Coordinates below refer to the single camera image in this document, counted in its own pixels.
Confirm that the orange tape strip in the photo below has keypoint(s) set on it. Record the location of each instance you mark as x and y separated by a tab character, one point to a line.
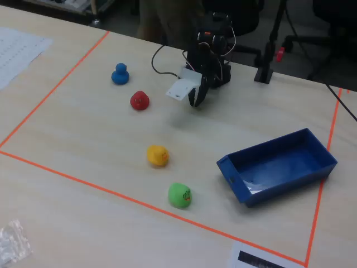
55	87
139	201
325	173

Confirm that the white printed paper sheet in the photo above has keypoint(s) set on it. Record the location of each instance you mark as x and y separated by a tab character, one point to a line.
16	53

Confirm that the clear plastic bag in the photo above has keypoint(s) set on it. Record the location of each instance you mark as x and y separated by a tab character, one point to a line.
12	244

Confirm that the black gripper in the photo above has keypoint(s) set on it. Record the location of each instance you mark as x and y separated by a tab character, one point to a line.
203	87

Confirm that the cluttered shelf rack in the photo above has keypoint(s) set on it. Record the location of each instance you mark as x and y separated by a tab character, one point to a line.
69	5

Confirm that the red rubber duck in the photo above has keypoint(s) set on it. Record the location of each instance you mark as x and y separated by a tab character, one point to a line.
139	102

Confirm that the black camera stand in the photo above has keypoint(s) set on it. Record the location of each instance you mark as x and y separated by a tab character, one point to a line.
263	75

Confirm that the yellow rubber duck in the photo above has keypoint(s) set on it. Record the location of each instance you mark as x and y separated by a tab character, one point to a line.
156	156

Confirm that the white paper with black bar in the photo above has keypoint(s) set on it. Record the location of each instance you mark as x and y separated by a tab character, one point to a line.
251	257

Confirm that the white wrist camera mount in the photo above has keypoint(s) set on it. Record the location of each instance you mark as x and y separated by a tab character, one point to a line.
182	85

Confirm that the green rubber duck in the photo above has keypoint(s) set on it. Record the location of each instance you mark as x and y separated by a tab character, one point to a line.
177	195

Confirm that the black office chair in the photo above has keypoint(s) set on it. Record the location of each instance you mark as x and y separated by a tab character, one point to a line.
245	16

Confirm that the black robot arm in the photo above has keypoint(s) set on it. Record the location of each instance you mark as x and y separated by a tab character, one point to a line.
220	76

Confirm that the person leg brown trousers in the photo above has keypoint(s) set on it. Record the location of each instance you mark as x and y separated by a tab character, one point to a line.
167	19

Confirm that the blue plastic box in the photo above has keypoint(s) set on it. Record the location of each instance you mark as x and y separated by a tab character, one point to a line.
279	164

